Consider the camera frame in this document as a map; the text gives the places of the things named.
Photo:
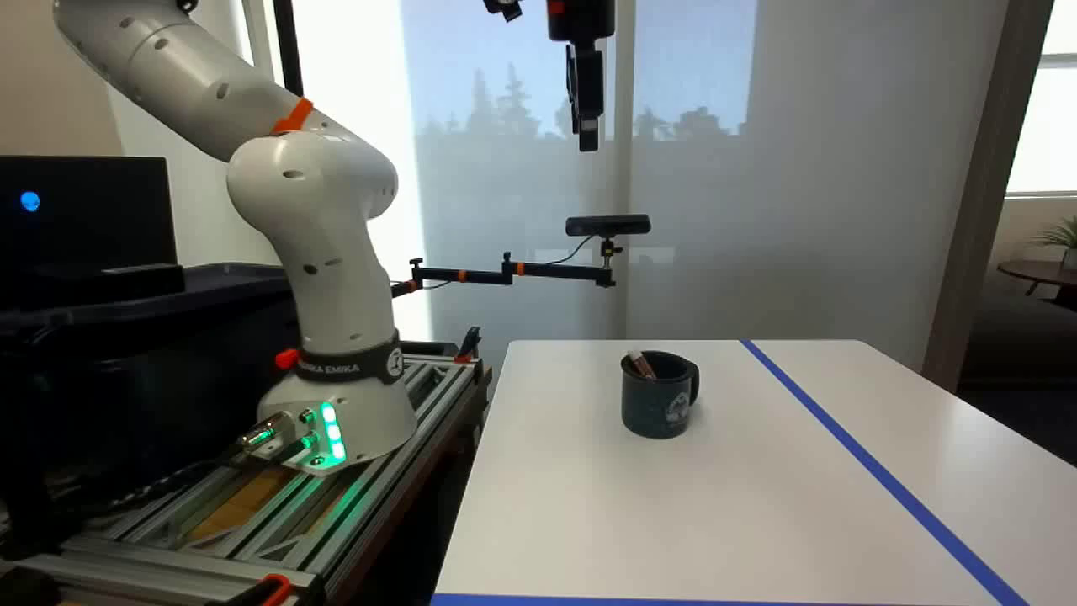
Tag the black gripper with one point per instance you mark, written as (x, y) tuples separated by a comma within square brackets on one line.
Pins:
[(579, 18)]

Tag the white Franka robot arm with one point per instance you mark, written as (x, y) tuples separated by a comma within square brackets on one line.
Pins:
[(313, 223)]

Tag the red black clamp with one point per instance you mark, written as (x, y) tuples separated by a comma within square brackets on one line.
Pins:
[(470, 345)]

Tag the black vertical pole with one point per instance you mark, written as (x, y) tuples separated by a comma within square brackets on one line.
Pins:
[(288, 44)]

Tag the dark green speckled mug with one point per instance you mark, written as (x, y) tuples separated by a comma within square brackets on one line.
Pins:
[(657, 408)]

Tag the brown window pillar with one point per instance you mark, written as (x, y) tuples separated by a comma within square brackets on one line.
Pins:
[(977, 202)]

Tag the long blue tape line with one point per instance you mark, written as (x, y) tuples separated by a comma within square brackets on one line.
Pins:
[(875, 471)]

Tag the round dark side table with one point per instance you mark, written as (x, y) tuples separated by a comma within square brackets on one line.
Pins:
[(1037, 273)]

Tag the black equipment cart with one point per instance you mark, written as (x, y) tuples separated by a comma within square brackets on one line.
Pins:
[(170, 371)]

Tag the green potted plant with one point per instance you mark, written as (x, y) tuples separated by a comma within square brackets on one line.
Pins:
[(1063, 237)]

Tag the black computer monitor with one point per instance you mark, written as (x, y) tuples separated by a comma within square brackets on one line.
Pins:
[(87, 223)]

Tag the brown wooden board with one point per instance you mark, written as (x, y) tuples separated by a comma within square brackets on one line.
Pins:
[(241, 505)]

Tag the orange black clamp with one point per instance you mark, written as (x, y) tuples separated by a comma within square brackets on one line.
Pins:
[(278, 591)]

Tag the black stereo camera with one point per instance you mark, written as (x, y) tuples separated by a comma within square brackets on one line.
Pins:
[(608, 223)]

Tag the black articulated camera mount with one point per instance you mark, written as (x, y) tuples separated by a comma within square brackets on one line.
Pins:
[(540, 270)]

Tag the aluminium rail robot platform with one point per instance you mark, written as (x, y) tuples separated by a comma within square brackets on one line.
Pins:
[(223, 538)]

